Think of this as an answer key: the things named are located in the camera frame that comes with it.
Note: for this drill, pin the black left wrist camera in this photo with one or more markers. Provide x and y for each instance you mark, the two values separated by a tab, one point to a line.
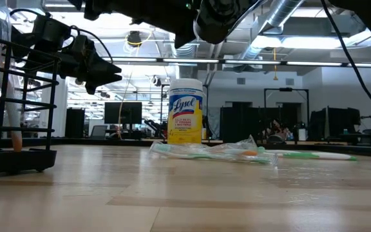
51	30

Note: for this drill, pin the long ceiling light strip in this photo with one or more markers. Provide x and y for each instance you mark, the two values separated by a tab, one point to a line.
188	61

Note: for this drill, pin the black metal frame stand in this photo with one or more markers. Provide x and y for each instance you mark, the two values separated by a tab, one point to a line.
285	90

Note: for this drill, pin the black distant workstation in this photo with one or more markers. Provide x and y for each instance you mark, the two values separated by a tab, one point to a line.
340	122

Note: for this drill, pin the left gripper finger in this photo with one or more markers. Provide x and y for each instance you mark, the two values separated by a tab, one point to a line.
106	68
105	79

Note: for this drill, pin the yellow Lysol wipes canister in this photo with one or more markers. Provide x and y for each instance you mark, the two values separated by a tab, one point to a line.
185	112

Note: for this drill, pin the black partition screen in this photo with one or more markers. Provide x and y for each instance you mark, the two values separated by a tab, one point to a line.
240	122

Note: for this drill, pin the silver round ventilation duct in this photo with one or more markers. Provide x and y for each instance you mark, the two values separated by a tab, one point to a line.
185	51
282	13

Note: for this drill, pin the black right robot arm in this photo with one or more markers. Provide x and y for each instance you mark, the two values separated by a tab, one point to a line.
224	19

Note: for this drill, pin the black computer monitor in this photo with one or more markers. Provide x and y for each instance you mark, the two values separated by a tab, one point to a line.
122	112

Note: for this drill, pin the green and white toothbrush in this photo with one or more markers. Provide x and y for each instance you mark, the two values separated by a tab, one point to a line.
327	156

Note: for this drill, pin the black aluminium table frame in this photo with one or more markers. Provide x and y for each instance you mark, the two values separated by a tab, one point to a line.
366	150

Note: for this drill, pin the plastic-wrapped orange toothbrush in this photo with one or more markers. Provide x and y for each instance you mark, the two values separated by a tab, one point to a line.
250	153

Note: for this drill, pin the black cabinet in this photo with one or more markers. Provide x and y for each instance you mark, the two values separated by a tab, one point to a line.
74	122

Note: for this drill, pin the person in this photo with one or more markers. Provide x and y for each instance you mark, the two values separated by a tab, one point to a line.
277	130

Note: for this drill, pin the grey office chair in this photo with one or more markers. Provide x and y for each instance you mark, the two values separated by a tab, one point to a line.
99	131

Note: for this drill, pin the black ceiling-mounted device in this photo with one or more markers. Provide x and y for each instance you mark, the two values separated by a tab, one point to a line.
134	38

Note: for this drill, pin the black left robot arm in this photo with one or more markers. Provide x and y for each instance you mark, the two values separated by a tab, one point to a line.
19	43

